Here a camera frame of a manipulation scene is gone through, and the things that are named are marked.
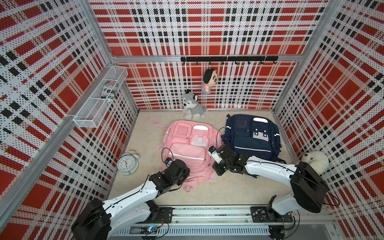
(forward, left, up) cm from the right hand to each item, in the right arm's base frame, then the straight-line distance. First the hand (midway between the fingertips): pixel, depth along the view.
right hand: (217, 165), depth 85 cm
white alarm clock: (+2, +54, -2) cm, 54 cm away
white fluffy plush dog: (-3, -49, +12) cm, 51 cm away
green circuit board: (-30, +33, -3) cm, 45 cm away
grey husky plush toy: (+41, +16, +6) cm, 44 cm away
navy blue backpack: (+23, -27, -3) cm, 35 cm away
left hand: (-2, +14, +1) cm, 15 cm away
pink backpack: (+17, +16, 0) cm, 24 cm away
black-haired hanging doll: (+44, +3, +28) cm, 52 cm away
